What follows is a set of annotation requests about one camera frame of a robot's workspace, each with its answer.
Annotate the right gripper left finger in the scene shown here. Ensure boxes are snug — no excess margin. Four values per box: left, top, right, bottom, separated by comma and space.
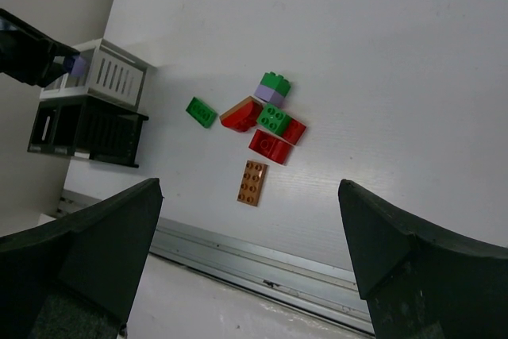
1, 178, 163, 338

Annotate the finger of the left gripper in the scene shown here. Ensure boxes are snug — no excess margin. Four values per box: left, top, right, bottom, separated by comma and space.
1, 9, 79, 87

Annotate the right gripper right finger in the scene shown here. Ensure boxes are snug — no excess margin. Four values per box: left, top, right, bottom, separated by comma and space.
338, 179, 507, 338

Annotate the small purple lego brick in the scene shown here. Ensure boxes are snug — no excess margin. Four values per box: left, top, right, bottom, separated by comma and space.
63, 55, 87, 77

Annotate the green and purple lego stack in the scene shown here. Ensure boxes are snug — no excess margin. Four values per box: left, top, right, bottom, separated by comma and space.
254, 71, 291, 108

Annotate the white slatted container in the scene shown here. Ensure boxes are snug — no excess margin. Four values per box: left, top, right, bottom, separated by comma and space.
39, 38, 152, 111

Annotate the black slatted container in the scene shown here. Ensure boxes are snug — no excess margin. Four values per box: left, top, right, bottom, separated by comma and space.
27, 95, 148, 168

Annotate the orange flat lego plate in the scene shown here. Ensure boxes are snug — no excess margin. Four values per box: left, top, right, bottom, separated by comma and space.
237, 160, 268, 206

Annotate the red lego brick under green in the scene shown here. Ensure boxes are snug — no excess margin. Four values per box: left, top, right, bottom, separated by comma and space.
282, 118, 306, 145

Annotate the green square lego brick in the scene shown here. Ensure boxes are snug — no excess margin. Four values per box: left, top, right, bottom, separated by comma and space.
257, 103, 291, 137

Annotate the red curved lego brick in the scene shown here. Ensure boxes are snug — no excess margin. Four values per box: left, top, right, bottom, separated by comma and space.
220, 96, 264, 133

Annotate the aluminium frame rail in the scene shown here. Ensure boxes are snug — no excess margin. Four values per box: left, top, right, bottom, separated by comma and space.
55, 187, 376, 336

